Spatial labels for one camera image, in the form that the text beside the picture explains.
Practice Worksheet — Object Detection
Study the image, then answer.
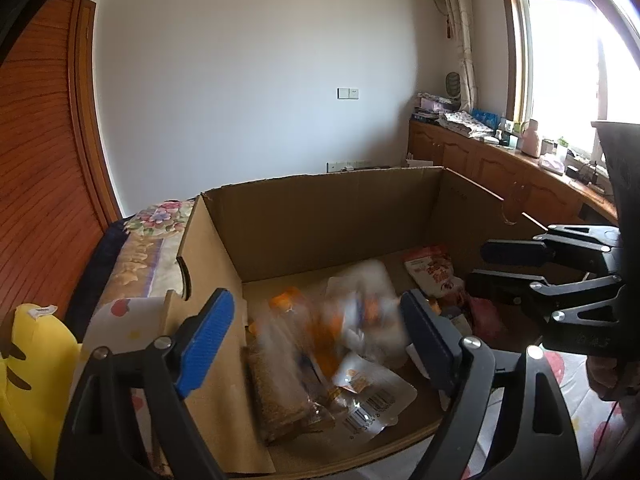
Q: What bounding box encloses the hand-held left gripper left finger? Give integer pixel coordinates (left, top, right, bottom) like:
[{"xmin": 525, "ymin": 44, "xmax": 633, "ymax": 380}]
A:
[{"xmin": 54, "ymin": 287, "xmax": 236, "ymax": 480}]

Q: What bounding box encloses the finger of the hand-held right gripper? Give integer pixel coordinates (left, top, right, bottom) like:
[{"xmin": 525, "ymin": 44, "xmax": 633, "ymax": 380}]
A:
[
  {"xmin": 480, "ymin": 224, "xmax": 622, "ymax": 267},
  {"xmin": 465, "ymin": 269, "xmax": 624, "ymax": 322}
]

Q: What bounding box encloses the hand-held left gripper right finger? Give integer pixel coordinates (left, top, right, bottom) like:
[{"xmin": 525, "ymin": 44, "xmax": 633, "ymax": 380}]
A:
[{"xmin": 399, "ymin": 288, "xmax": 585, "ymax": 480}]

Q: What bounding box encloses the pink chicken snack packet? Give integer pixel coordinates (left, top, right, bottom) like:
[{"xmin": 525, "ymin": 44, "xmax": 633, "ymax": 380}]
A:
[{"xmin": 467, "ymin": 295, "xmax": 507, "ymax": 342}]

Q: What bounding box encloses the red white snack packet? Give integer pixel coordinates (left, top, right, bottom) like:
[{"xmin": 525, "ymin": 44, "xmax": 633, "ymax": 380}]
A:
[{"xmin": 402, "ymin": 245, "xmax": 466, "ymax": 300}]

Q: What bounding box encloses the white barcode snack packet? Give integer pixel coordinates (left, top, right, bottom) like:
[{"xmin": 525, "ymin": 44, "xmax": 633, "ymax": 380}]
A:
[{"xmin": 327, "ymin": 352, "xmax": 418, "ymax": 436}]

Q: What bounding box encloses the white plastic snack packet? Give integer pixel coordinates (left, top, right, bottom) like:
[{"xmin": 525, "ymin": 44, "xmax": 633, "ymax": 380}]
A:
[{"xmin": 325, "ymin": 259, "xmax": 408, "ymax": 361}]

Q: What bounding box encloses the clear sesame snack packet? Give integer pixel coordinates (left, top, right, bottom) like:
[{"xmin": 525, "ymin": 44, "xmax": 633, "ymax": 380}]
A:
[{"xmin": 244, "ymin": 344, "xmax": 337, "ymax": 447}]

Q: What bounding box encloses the orange snack packet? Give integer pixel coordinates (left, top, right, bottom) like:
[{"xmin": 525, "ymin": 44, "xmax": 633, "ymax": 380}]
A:
[{"xmin": 250, "ymin": 287, "xmax": 348, "ymax": 378}]

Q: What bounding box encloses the brown cardboard box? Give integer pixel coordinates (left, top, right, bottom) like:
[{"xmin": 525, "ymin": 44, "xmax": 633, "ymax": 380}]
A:
[{"xmin": 160, "ymin": 166, "xmax": 586, "ymax": 476}]

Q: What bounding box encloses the person's right hand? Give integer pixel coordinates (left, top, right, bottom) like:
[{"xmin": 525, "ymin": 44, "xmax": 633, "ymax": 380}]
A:
[{"xmin": 586, "ymin": 352, "xmax": 637, "ymax": 402}]

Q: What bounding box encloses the wooden cabinet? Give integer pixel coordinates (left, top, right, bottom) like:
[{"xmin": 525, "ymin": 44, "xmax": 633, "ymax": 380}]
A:
[{"xmin": 407, "ymin": 119, "xmax": 621, "ymax": 227}]

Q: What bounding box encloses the pink thermos jug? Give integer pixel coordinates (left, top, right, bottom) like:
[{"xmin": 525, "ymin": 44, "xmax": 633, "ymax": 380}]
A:
[{"xmin": 520, "ymin": 119, "xmax": 542, "ymax": 159}]

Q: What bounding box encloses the floral quilt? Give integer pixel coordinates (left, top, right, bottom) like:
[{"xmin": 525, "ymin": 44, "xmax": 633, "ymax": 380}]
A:
[{"xmin": 95, "ymin": 200, "xmax": 197, "ymax": 311}]

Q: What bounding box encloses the strawberry print bed sheet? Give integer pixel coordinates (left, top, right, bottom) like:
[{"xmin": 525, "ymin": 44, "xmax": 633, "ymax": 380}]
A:
[{"xmin": 80, "ymin": 295, "xmax": 632, "ymax": 480}]

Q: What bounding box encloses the dark blanket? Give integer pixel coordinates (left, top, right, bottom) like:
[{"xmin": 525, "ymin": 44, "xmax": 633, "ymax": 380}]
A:
[{"xmin": 64, "ymin": 216, "xmax": 132, "ymax": 332}]

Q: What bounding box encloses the window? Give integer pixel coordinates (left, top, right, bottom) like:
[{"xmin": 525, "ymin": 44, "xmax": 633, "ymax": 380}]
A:
[{"xmin": 497, "ymin": 0, "xmax": 640, "ymax": 157}]

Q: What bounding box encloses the folded patterned cloth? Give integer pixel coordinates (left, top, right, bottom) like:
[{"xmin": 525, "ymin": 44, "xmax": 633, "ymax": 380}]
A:
[{"xmin": 440, "ymin": 110, "xmax": 494, "ymax": 139}]

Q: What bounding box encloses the blue box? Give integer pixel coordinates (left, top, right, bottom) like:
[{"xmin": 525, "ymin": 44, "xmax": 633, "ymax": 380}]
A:
[{"xmin": 472, "ymin": 108, "xmax": 502, "ymax": 129}]

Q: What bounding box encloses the stack of folded fabrics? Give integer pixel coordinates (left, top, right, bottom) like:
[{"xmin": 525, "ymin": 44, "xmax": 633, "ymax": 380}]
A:
[{"xmin": 414, "ymin": 92, "xmax": 461, "ymax": 124}]

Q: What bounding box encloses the white oval heater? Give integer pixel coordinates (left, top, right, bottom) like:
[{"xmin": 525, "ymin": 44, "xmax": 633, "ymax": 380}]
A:
[{"xmin": 445, "ymin": 72, "xmax": 466, "ymax": 102}]

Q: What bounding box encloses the yellow plush toy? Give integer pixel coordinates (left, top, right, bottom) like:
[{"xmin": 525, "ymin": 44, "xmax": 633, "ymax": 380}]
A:
[{"xmin": 0, "ymin": 302, "xmax": 83, "ymax": 480}]

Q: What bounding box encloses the patterned curtain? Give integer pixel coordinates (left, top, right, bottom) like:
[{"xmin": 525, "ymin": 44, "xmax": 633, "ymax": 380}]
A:
[{"xmin": 435, "ymin": 0, "xmax": 482, "ymax": 117}]

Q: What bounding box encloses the wooden wardrobe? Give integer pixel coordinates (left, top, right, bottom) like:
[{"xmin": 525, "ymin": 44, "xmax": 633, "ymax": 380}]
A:
[{"xmin": 0, "ymin": 0, "xmax": 126, "ymax": 322}]

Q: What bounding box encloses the black cable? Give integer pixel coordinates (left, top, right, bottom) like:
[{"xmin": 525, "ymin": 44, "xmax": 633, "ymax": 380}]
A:
[{"xmin": 585, "ymin": 400, "xmax": 622, "ymax": 480}]

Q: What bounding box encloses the white wall socket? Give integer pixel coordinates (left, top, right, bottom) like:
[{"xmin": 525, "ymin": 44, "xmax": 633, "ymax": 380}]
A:
[{"xmin": 326, "ymin": 159, "xmax": 372, "ymax": 174}]

